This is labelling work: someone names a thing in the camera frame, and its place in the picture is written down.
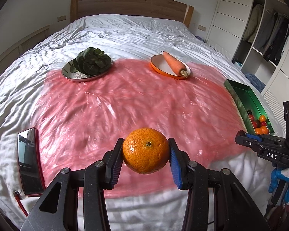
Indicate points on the pink plastic sheet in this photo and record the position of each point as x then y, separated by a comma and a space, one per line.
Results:
78, 122

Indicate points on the green leafy vegetable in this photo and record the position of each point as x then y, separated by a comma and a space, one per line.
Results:
92, 62

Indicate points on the dark red plum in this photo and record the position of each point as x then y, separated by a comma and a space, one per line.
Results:
251, 117

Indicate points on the mandarin in tray right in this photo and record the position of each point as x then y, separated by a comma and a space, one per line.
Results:
264, 130

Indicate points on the small orange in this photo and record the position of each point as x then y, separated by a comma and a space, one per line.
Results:
262, 118

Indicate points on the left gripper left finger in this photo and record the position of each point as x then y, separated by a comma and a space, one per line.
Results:
57, 207

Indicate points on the blue folded blanket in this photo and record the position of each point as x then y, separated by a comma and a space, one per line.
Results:
255, 81

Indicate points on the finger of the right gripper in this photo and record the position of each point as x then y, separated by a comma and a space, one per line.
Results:
266, 138
263, 147

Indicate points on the white bed sheet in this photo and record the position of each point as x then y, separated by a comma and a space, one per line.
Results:
120, 37

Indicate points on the right hand blue white glove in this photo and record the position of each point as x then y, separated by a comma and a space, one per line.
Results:
279, 186

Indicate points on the red smartphone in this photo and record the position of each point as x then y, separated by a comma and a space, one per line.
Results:
29, 165

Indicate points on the red apple in tray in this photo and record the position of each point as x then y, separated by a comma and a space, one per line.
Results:
263, 123

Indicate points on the wall socket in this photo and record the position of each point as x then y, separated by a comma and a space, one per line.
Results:
202, 28

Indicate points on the textured mandarin orange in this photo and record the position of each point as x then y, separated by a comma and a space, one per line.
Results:
146, 151

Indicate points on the green rectangular tray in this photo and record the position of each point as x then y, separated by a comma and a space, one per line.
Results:
245, 100

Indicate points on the hanging dark clothes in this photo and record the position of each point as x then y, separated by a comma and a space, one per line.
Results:
268, 30

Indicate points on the orange carrot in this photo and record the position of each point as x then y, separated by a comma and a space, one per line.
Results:
176, 66

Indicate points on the wooden headboard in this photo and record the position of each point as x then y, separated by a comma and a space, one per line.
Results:
163, 9

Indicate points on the orange in tray front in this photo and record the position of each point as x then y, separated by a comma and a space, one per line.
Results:
258, 131

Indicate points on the white wardrobe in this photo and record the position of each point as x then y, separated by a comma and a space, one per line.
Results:
225, 35

